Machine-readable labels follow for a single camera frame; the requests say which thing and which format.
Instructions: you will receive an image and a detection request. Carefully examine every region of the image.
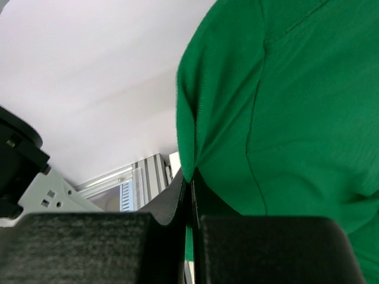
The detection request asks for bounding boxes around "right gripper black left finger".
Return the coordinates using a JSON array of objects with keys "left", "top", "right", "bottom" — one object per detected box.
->
[{"left": 1, "top": 170, "right": 186, "bottom": 283}]

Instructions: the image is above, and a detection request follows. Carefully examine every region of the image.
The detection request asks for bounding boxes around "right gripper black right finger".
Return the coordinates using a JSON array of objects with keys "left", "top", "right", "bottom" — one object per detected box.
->
[{"left": 190, "top": 172, "right": 365, "bottom": 283}]

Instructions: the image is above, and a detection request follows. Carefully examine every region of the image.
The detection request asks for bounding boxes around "green t shirt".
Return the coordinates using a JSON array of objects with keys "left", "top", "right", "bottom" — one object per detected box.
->
[{"left": 176, "top": 1, "right": 378, "bottom": 283}]

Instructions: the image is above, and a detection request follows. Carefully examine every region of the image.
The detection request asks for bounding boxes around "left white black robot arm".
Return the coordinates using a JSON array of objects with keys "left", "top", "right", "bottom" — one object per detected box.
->
[{"left": 1, "top": 108, "right": 100, "bottom": 228}]

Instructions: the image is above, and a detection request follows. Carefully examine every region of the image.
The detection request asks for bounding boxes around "white slotted cable duct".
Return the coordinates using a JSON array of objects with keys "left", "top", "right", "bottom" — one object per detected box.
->
[{"left": 120, "top": 179, "right": 134, "bottom": 212}]

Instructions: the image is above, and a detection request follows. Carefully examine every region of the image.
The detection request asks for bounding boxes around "aluminium rail frame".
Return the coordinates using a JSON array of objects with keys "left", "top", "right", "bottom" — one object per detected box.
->
[{"left": 76, "top": 152, "right": 181, "bottom": 212}]

